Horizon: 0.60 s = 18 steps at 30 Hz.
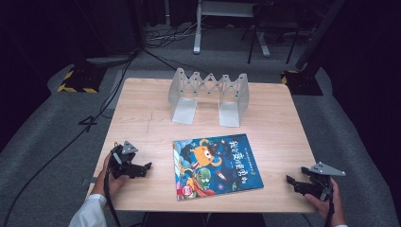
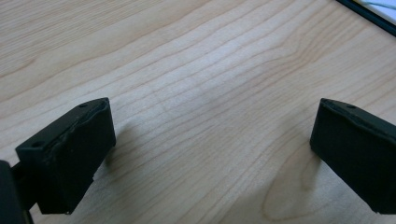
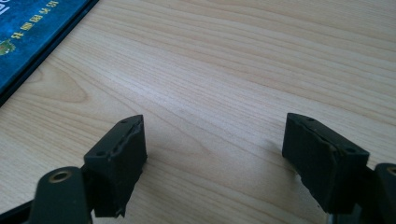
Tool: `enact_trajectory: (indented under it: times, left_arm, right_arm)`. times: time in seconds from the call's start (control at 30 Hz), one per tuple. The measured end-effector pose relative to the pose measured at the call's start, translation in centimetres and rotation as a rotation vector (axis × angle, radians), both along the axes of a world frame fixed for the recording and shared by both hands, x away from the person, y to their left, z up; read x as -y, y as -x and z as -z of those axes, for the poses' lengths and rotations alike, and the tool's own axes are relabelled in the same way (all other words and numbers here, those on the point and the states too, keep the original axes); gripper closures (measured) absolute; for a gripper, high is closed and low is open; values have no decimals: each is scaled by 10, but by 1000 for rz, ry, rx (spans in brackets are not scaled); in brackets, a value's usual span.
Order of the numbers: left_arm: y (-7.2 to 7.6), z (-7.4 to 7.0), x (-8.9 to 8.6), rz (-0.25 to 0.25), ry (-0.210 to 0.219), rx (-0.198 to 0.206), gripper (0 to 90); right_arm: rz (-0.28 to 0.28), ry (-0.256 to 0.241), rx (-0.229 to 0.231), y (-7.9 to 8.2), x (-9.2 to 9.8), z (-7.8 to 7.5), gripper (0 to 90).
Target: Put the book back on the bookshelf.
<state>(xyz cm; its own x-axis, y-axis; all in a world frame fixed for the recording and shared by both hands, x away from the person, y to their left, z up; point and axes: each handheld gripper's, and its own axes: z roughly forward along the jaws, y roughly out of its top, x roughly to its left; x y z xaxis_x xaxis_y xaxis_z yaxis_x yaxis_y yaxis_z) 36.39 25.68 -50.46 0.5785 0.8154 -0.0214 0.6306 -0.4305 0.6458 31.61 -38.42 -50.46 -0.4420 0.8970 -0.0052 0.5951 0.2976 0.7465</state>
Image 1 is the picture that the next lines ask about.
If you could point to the black chair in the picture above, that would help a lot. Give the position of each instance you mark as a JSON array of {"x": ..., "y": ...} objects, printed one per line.
[{"x": 271, "y": 25}]

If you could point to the person's right hand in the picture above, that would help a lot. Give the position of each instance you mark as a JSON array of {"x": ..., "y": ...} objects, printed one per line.
[{"x": 335, "y": 208}]

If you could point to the white desk frame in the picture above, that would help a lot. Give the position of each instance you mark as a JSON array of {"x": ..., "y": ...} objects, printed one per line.
[{"x": 197, "y": 34}]

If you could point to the blue cartoon picture book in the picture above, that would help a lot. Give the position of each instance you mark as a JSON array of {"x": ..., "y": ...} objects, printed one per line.
[{"x": 214, "y": 165}]

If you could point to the black stand with striped base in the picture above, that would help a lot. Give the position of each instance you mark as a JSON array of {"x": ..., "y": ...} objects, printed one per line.
[
  {"x": 82, "y": 78},
  {"x": 304, "y": 82}
]

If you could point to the person's left hand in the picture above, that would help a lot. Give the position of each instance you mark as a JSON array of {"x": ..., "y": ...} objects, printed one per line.
[{"x": 101, "y": 181}]

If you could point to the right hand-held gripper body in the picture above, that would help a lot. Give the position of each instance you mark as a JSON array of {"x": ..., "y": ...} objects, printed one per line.
[{"x": 317, "y": 184}]

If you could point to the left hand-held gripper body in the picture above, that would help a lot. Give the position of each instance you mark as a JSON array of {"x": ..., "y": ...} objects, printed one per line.
[{"x": 121, "y": 165}]

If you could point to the grey expandable book rack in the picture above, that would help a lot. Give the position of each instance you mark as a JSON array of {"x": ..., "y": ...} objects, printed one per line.
[{"x": 228, "y": 94}]

